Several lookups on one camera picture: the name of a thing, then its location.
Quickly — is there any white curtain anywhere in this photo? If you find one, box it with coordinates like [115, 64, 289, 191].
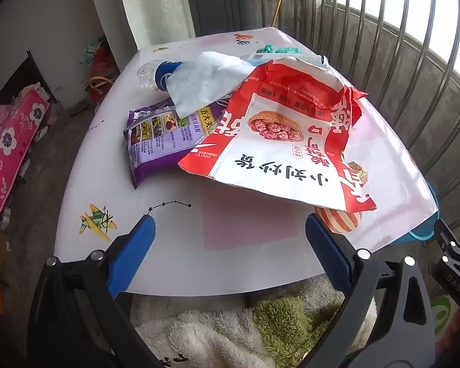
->
[114, 0, 196, 52]

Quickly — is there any pink printed tablecloth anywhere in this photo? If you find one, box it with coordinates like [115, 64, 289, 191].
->
[54, 27, 439, 297]

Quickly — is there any dark wooden bed frame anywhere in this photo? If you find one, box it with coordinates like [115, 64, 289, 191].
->
[0, 48, 58, 108]

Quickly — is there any white wet wipe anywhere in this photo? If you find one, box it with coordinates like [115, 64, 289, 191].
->
[166, 51, 257, 120]

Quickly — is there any yellow handled bag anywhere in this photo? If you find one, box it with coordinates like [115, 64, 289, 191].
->
[85, 76, 118, 103]

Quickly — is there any pink floral blanket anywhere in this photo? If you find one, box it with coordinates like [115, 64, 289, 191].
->
[0, 86, 50, 248]

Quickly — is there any cardboard box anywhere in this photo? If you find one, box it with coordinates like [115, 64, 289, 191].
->
[0, 232, 14, 273]

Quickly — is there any dark door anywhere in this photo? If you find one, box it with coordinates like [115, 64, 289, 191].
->
[184, 0, 250, 37]

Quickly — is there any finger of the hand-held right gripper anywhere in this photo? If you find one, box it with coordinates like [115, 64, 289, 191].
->
[432, 218, 460, 277]

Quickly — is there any metal railing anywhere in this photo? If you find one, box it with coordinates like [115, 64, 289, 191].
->
[249, 0, 460, 223]

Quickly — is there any blue plastic basket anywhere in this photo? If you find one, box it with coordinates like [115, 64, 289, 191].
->
[406, 188, 439, 243]

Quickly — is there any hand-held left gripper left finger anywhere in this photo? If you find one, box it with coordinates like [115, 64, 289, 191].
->
[26, 215, 165, 368]

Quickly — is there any white fluffy blanket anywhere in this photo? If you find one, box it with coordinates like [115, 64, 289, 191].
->
[130, 274, 378, 368]

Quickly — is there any red white snack bag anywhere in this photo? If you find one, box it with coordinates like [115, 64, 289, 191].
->
[177, 56, 378, 213]

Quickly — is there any clear bottle with blue label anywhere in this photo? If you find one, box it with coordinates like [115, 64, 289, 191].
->
[137, 60, 186, 92]

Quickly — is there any green fluffy cloth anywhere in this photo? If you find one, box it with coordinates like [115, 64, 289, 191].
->
[251, 295, 343, 359]

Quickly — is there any teal printed bag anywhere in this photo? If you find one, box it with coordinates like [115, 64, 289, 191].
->
[80, 36, 107, 64]

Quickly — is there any teal plastic bag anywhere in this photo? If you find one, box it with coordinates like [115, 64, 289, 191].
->
[256, 44, 300, 56]

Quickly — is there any green white packet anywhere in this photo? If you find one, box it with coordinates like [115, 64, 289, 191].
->
[431, 295, 460, 353]

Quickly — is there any purple snack bag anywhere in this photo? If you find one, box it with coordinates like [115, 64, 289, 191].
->
[123, 98, 231, 190]

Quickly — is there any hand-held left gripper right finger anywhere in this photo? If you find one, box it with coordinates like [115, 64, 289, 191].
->
[305, 214, 438, 368]

